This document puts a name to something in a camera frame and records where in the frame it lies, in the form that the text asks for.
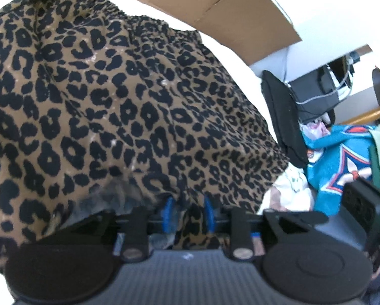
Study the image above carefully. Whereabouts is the leopard print skirt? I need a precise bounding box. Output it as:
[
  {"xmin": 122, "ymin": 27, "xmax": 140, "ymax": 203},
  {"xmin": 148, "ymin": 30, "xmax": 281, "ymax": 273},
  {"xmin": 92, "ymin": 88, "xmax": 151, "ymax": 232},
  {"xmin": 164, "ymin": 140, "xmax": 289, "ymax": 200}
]
[{"xmin": 0, "ymin": 0, "xmax": 290, "ymax": 273}]

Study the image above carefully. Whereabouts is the teal printed jersey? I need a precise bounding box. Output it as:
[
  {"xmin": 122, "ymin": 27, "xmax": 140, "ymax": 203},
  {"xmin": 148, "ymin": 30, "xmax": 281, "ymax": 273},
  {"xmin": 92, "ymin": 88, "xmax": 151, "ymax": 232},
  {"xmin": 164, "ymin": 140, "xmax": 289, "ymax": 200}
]
[{"xmin": 303, "ymin": 125, "xmax": 380, "ymax": 216}]

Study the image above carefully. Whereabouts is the grey storage box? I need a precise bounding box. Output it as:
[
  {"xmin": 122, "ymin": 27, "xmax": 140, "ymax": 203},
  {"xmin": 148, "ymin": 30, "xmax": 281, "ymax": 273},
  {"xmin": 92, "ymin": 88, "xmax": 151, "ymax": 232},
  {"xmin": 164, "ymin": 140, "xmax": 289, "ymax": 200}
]
[{"xmin": 287, "ymin": 65, "xmax": 342, "ymax": 124}]

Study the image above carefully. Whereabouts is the folded black garment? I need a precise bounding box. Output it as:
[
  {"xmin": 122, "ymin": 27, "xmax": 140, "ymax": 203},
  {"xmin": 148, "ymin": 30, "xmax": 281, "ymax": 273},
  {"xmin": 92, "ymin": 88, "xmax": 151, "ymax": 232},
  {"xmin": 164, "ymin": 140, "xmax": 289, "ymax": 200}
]
[{"xmin": 261, "ymin": 70, "xmax": 308, "ymax": 169}]

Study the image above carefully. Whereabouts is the brown cardboard sheet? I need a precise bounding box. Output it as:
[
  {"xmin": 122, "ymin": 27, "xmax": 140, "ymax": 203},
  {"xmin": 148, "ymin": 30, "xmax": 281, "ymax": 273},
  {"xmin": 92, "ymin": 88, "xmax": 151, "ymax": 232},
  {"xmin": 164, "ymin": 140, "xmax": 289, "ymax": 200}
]
[{"xmin": 143, "ymin": 0, "xmax": 301, "ymax": 65}]

